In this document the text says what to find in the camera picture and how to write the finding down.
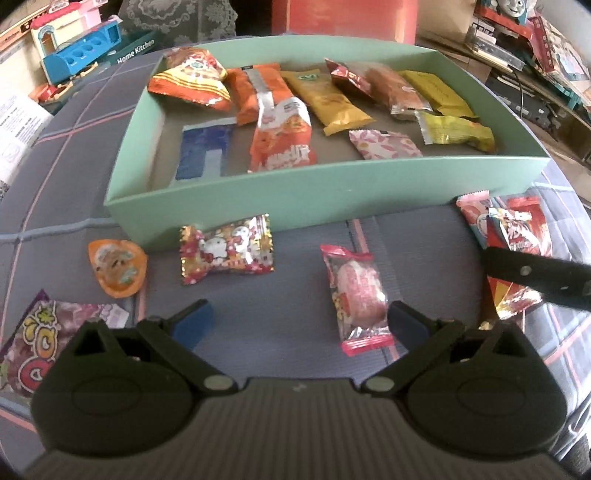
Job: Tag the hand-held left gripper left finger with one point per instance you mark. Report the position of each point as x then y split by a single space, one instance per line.
196 321

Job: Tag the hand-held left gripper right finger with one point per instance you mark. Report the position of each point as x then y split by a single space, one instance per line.
406 323

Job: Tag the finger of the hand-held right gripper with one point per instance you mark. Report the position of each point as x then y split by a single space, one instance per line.
531 273

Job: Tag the red snack packet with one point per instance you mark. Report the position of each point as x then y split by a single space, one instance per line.
535 226
346 76

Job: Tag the shiny red cartoon packet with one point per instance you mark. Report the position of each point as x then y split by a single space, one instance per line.
505 230

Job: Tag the pink candy packet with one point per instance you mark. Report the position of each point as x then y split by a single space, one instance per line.
360 295

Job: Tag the green cardboard box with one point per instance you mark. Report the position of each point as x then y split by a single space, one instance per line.
323 194

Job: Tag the shiny yellow-green snack packet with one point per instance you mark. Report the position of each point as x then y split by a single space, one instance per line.
457 131

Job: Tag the pink patterned snack packet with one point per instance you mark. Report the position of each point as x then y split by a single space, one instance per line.
385 144

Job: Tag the orange white snack packet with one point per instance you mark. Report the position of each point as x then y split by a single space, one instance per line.
281 147

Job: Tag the yellow wavy snack packet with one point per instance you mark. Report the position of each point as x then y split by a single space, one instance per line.
434 90

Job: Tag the brown cake bar packet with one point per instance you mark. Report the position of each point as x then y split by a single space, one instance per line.
392 92

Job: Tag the long yellow snack packet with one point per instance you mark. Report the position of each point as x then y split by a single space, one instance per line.
332 104

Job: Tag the orange packet with silver stripe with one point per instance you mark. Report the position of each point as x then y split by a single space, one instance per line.
249 92

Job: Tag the cartoon cat candy packet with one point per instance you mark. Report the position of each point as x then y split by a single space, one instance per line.
226 249

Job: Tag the pink white snack packet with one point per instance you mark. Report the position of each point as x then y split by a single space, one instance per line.
473 217

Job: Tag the orange jelly cup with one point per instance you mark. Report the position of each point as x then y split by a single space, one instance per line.
117 267

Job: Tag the wooden media stand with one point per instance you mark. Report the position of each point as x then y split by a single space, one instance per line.
568 124

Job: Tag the purple snack packet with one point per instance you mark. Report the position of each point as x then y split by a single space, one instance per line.
41 337

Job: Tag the black electronic device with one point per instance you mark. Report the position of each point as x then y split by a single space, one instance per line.
521 99

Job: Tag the pile of books and boxes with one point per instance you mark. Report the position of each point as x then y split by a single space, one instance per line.
531 32

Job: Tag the printed instruction sheet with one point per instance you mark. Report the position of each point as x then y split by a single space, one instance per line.
18 134

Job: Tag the teal toy box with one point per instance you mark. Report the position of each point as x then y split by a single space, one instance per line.
134 53

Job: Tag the blue toy rack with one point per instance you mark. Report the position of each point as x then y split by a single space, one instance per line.
78 55

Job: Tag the grey lace cushion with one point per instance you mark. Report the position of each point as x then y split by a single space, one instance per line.
180 18

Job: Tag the red gift box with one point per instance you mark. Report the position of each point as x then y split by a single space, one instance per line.
341 18

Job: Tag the pastel toy house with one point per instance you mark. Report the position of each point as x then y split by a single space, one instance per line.
62 27

